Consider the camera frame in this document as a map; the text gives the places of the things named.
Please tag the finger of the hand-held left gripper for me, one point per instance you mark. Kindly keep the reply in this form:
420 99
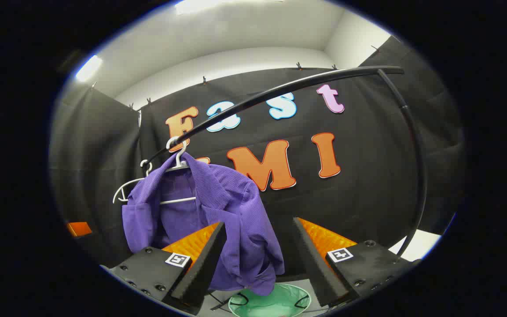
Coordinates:
78 229

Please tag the green laundry hamper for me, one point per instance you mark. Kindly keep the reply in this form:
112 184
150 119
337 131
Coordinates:
280 304

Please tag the black clothes rack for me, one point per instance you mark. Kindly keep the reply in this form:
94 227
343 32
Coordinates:
418 167

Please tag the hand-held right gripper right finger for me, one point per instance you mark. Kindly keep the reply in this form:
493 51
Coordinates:
319 273

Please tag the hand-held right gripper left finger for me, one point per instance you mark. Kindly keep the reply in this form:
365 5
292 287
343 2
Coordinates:
200 273

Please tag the black backdrop cloth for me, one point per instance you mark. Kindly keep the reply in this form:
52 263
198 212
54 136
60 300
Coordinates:
368 198

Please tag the ceiling light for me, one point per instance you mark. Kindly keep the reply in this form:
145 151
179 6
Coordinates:
88 68

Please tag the white clothes hanger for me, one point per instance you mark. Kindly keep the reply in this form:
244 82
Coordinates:
123 187
178 200

